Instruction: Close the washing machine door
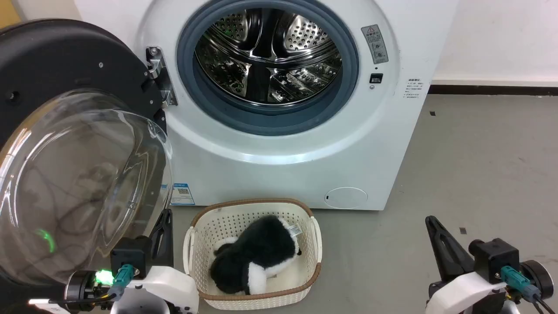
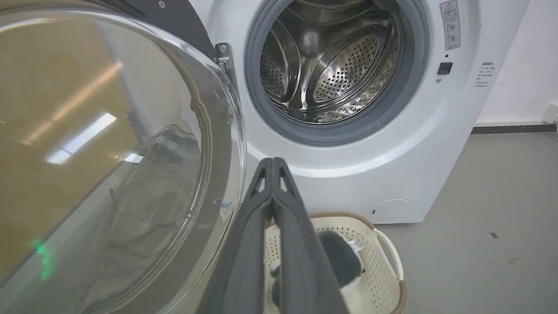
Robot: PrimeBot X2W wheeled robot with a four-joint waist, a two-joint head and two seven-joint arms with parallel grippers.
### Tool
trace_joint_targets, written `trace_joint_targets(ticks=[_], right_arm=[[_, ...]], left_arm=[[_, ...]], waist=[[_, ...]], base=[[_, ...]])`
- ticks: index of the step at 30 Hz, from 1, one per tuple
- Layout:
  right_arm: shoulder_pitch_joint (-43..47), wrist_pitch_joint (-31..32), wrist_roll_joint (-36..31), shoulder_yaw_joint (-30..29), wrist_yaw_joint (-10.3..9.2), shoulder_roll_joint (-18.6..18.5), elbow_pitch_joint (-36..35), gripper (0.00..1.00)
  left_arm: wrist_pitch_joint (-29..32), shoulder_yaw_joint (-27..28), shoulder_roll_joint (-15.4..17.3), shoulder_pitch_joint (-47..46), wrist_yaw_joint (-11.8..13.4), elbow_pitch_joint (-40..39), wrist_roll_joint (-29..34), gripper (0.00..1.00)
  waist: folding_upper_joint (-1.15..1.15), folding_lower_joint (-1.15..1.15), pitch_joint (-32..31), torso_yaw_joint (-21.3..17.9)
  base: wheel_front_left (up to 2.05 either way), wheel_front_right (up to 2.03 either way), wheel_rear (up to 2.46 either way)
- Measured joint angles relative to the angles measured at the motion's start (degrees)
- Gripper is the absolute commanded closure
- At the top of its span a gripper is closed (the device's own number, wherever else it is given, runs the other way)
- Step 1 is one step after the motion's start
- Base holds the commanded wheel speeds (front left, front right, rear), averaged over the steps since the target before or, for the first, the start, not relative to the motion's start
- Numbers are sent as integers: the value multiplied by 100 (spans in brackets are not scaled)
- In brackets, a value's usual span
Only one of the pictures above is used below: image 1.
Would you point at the black baseboard strip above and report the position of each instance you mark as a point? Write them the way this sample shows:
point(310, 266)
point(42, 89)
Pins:
point(492, 90)

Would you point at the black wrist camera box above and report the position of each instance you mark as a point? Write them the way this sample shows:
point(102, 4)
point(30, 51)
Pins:
point(130, 254)
point(497, 257)

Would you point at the black and white plush toy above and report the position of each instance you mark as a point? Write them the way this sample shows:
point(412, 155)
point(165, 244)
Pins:
point(257, 248)

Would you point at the black door latch slot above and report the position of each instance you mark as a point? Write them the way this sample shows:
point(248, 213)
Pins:
point(376, 78)

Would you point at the black washer door glass bowl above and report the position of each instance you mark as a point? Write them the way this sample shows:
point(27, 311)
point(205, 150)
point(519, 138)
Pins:
point(52, 56)

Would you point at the cream laundry basket brown rim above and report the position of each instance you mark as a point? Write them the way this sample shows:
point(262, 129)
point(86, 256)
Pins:
point(311, 261)

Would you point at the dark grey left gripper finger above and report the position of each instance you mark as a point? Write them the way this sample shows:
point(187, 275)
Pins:
point(163, 244)

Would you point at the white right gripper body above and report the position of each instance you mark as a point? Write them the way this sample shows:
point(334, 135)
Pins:
point(453, 294)

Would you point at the round drain filter cover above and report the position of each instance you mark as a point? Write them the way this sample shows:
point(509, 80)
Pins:
point(346, 198)

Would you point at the white front-load washing machine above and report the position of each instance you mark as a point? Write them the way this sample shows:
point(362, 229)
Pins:
point(261, 174)

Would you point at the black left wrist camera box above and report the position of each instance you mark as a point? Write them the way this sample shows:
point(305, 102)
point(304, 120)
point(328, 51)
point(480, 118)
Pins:
point(130, 254)

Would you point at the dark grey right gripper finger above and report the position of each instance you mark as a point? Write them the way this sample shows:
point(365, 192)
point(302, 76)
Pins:
point(451, 257)

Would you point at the grey warning sticker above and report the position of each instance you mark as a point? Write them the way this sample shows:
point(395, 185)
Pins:
point(375, 43)

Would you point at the stainless steel washer drum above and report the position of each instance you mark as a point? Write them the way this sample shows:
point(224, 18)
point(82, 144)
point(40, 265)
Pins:
point(305, 35)

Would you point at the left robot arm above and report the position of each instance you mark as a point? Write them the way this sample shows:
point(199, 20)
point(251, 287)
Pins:
point(80, 288)

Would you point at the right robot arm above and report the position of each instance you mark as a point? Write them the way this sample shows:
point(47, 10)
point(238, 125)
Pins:
point(540, 275)

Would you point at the yellow wooden panel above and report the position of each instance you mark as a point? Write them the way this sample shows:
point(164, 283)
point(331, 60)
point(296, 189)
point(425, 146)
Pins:
point(8, 11)

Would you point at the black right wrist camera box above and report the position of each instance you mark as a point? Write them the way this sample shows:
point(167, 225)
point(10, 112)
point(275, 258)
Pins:
point(497, 257)

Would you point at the metal door hinge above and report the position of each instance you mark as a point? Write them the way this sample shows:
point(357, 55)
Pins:
point(168, 93)

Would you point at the blue white energy label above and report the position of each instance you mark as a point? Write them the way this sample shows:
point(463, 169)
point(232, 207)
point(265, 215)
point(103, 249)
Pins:
point(182, 194)

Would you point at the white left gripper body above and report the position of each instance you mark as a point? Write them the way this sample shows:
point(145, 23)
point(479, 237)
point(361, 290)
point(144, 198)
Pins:
point(168, 290)

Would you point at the small text sticker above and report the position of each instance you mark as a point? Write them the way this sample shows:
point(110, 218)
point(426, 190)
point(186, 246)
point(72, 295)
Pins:
point(412, 88)

